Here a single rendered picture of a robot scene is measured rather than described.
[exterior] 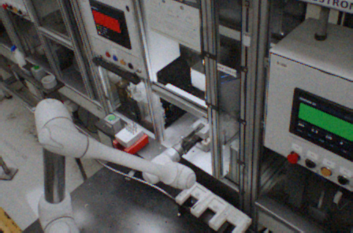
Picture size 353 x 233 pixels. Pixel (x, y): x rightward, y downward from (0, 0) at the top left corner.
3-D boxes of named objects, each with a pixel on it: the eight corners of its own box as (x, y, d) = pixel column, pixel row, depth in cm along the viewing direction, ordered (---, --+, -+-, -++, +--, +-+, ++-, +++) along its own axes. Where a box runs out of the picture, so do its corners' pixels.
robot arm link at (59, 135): (93, 142, 158) (83, 123, 167) (53, 131, 146) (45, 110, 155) (76, 166, 161) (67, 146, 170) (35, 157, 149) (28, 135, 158)
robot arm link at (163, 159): (164, 165, 205) (180, 171, 195) (143, 184, 197) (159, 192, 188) (157, 149, 200) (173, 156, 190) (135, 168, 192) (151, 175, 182)
